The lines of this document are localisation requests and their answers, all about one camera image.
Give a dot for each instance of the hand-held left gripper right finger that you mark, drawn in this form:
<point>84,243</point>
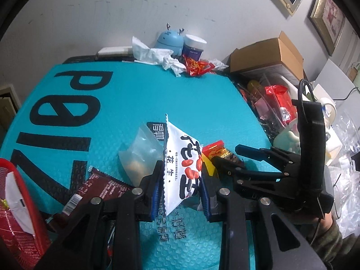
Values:
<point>204,199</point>

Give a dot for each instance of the white cardboard sheet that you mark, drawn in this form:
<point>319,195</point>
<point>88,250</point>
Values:
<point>334,73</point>

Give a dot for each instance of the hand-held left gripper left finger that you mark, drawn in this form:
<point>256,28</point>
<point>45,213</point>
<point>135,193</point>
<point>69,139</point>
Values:
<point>154,205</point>

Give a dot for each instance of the red candy bag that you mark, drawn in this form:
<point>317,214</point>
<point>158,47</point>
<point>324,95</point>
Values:
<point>197,66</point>

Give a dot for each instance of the yellow snack packet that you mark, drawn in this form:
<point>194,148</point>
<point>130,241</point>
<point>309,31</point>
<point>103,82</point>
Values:
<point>208,166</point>

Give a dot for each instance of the white peanut snack packet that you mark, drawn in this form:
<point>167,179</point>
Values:
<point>180,152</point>

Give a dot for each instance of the white ceramic figurine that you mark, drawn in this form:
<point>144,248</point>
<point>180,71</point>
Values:
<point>287,139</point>

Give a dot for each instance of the yellow plastic container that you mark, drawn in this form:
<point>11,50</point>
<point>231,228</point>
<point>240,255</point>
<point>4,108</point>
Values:
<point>254,87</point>

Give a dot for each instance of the crumpled white tissue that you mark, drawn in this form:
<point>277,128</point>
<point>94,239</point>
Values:
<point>146,53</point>
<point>174,64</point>

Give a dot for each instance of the small red gold snack packet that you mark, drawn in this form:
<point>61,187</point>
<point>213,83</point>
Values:
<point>216,150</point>

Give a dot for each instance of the clear zip bag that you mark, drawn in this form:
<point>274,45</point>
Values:
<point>140,152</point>

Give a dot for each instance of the wooden board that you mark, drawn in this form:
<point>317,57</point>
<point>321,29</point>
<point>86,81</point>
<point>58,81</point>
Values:
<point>8,104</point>

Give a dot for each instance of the red plastic mesh basket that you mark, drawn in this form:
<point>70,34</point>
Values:
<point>8,163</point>

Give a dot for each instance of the person's right forearm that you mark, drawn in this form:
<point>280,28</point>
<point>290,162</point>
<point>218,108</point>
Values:
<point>332,239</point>

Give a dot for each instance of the large dark red snack packet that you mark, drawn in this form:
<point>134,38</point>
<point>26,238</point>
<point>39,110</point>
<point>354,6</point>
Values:
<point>14,230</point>

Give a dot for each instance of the open cardboard box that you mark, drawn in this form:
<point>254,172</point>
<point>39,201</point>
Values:
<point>267,53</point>

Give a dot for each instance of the small white wrapper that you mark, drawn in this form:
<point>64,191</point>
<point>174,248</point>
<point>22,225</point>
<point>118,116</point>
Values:
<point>218,63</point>

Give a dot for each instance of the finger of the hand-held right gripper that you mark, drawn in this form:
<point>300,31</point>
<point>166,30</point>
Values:
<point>225,166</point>
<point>247,149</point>

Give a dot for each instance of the dark jar with white lid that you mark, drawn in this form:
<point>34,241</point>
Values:
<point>194,49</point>

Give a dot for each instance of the dark brown snack packet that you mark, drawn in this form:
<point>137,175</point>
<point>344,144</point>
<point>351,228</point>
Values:
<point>104,187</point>

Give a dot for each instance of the gold picture frame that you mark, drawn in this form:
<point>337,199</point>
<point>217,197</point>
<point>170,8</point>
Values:
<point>327,17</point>

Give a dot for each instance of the white flat adapter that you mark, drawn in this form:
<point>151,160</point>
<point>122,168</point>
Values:
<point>112,52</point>

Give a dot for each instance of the clear plastic bags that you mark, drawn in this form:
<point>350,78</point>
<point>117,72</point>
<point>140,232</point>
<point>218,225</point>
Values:
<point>348,174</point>

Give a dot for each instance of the blue deer humidifier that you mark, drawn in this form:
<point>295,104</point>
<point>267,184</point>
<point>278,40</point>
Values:
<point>168,40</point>

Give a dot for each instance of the teal printed bubble mat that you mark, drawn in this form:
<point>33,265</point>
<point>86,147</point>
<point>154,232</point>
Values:
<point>140,95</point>

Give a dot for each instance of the red foil bag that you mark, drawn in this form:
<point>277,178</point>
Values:
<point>281,101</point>

